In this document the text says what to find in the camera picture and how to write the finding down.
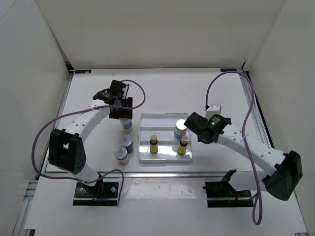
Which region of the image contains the silver-lid shaker bottle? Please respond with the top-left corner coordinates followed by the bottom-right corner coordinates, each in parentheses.
top-left (174, 119), bottom-right (188, 140)
top-left (119, 118), bottom-right (133, 133)

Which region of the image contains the yellow cork-top bottle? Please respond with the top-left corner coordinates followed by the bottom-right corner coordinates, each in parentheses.
top-left (150, 134), bottom-right (158, 153)
top-left (177, 136), bottom-right (189, 155)

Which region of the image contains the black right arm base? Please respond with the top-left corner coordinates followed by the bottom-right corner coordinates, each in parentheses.
top-left (202, 182), bottom-right (253, 208)

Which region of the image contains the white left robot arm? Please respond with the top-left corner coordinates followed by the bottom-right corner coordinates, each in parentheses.
top-left (48, 80), bottom-right (133, 197)

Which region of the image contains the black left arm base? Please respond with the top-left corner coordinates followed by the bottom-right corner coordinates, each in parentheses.
top-left (72, 182), bottom-right (120, 207)

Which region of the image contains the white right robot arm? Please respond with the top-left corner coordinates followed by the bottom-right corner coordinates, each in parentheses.
top-left (184, 112), bottom-right (303, 201)

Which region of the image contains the rear white-lid spice jar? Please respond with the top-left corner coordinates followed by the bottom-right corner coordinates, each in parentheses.
top-left (120, 135), bottom-right (134, 153)

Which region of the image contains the white-lid spice jar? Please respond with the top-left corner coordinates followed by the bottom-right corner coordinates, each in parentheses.
top-left (114, 146), bottom-right (129, 165)
top-left (120, 135), bottom-right (134, 153)

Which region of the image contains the front white-lid spice jar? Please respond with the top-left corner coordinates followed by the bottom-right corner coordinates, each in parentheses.
top-left (114, 146), bottom-right (129, 165)

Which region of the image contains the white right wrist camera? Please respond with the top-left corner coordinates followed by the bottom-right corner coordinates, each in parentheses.
top-left (205, 104), bottom-right (221, 119)

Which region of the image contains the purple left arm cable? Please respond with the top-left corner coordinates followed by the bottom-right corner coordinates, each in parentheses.
top-left (31, 79), bottom-right (146, 206)

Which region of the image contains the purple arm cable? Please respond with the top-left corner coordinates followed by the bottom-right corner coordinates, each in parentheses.
top-left (31, 79), bottom-right (146, 206)
top-left (205, 71), bottom-right (262, 226)

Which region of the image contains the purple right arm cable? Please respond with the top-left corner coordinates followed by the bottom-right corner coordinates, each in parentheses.
top-left (205, 71), bottom-right (262, 226)

